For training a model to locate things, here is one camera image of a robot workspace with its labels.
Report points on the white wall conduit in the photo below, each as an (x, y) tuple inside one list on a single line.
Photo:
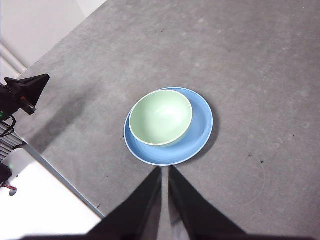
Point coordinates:
[(12, 60)]

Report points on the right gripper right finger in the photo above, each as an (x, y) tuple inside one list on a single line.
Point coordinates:
[(197, 215)]

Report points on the green ribbed bowl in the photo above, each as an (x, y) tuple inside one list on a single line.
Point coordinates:
[(160, 117)]

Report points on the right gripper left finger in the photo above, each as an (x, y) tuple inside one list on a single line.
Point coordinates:
[(135, 215)]

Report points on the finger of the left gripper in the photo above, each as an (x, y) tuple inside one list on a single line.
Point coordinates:
[(32, 86)]

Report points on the blue round plate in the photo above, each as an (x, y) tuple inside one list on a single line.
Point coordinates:
[(195, 140)]

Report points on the grey ribbed panel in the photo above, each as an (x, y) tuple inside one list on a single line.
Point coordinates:
[(7, 145)]

